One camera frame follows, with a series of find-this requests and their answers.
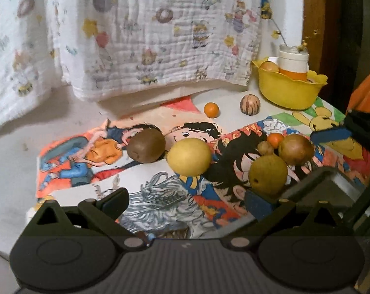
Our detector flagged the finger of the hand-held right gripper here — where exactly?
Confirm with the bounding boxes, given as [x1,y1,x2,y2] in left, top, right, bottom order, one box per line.
[341,158,370,232]

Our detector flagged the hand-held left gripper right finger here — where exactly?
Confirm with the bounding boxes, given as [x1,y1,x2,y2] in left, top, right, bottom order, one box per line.
[225,190,342,252]

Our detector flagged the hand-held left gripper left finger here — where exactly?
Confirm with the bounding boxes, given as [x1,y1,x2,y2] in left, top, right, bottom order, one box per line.
[21,187,147,252]

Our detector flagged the green-brown pear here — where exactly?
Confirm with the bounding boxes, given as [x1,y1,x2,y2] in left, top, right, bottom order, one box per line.
[249,154,289,196]

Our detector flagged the brown kiwi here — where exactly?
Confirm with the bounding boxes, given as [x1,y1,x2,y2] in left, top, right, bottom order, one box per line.
[126,129,166,163]

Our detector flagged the reddish-brown pear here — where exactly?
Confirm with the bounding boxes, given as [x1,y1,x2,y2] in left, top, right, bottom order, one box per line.
[278,134,315,166]

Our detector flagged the small tangerine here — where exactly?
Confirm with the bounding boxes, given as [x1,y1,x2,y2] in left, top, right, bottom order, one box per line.
[204,102,220,118]
[267,133,285,148]

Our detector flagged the orange cloth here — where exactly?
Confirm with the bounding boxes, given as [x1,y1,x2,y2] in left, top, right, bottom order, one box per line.
[346,67,370,115]

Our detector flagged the comic poster with grey hair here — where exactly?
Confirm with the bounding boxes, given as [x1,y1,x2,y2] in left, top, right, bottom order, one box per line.
[26,171,225,242]

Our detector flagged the comic poster with orange figure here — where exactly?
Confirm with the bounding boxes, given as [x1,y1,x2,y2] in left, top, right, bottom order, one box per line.
[36,118,231,199]

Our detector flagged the yellow plastic bowl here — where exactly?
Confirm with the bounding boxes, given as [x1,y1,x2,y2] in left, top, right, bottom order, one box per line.
[252,57,328,110]

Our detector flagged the white and orange jar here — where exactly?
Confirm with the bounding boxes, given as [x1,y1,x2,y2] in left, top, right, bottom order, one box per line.
[277,44,310,82]

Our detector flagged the striped round fruit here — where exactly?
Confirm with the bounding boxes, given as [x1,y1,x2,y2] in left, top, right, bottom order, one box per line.
[240,94,261,116]

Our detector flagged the red paper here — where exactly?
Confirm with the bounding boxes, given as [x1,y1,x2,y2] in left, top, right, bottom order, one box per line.
[160,96,201,116]

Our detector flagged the dry flower twig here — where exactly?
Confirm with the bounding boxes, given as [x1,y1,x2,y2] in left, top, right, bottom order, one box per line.
[266,12,320,52]

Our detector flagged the large printed white blanket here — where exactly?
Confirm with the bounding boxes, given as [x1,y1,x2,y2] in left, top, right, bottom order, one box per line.
[44,0,276,102]

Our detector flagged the wooden post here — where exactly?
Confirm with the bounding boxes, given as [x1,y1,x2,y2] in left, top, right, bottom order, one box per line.
[302,0,343,72]

